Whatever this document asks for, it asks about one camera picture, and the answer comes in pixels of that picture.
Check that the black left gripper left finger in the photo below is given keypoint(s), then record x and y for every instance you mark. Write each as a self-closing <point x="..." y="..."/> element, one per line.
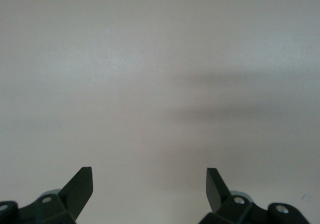
<point x="75" y="196"/>

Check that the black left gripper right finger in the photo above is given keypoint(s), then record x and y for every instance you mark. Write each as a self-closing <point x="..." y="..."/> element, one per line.
<point x="217" y="199"/>

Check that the brown paper table cover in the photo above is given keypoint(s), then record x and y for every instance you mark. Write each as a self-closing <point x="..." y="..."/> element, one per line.
<point x="150" y="84"/>

